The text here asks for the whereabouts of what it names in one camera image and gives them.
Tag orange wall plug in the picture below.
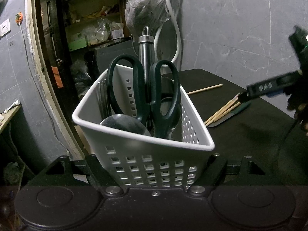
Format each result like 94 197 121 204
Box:
15 12 23 25

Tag wooden kitchen counter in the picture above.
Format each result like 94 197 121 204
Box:
0 105 21 134

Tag white flexible hose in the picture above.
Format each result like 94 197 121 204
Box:
153 0 182 64

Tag white wall switch plate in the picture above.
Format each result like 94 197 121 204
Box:
0 18 10 37

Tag steel handled peeler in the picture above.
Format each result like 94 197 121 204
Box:
138 26 154 85

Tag white perforated utensil basket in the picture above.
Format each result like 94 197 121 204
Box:
73 71 215 188

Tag black handled scissors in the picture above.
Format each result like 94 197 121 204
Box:
106 54 181 139

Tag steel fork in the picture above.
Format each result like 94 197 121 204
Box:
98 79 111 119

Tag plain wooden chopstick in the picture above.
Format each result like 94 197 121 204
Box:
187 84 223 95
213 102 241 122

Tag green handled knife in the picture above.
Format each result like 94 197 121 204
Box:
208 102 251 128

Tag green box on shelf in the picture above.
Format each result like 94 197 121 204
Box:
68 38 87 51

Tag person's right hand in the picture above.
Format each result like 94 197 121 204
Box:
295 110 308 136

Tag grey plastic bag on tap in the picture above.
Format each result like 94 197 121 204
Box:
125 0 170 38

